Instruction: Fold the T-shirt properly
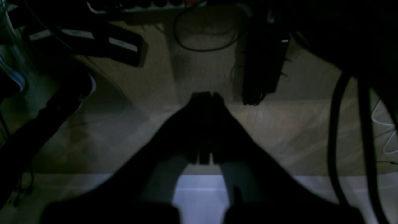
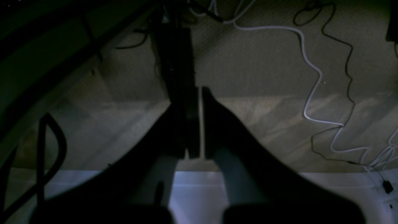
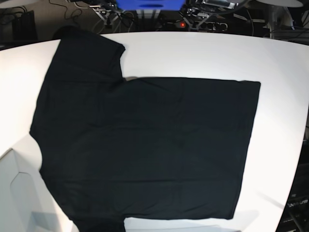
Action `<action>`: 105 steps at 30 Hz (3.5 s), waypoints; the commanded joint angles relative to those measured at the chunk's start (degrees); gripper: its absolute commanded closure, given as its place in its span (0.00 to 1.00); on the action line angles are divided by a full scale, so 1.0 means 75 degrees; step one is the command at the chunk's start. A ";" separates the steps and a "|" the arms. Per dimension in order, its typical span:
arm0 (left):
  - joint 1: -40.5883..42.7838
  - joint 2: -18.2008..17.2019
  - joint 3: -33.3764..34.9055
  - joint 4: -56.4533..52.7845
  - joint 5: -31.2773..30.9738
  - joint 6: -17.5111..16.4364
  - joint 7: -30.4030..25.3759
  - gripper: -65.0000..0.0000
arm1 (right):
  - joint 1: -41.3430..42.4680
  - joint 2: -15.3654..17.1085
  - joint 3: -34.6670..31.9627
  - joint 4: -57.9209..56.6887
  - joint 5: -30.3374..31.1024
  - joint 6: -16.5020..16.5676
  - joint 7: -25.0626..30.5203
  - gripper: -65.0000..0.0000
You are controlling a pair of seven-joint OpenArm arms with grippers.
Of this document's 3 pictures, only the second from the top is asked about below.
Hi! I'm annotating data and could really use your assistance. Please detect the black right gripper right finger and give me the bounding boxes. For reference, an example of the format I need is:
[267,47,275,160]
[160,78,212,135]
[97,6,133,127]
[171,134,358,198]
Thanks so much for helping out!
[202,87,366,224]

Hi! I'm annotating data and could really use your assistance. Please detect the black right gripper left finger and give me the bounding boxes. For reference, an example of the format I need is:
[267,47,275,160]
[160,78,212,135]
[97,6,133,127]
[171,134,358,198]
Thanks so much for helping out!
[30,104,185,224]

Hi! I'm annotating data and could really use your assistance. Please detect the black table leg column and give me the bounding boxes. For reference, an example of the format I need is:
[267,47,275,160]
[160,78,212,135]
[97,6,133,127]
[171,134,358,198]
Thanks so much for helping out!
[150,0,200,159]

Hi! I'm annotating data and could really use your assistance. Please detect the black cable on floor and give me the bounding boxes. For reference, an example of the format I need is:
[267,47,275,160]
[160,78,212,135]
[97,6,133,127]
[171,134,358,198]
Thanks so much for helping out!
[293,0,395,194]

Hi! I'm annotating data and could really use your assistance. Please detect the black looped cable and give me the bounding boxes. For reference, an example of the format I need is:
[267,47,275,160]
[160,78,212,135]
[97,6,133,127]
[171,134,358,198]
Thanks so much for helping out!
[0,113,67,221]

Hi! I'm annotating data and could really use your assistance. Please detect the white cable on floor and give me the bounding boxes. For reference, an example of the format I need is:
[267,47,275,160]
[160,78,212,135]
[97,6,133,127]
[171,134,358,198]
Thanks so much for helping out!
[190,0,398,171]

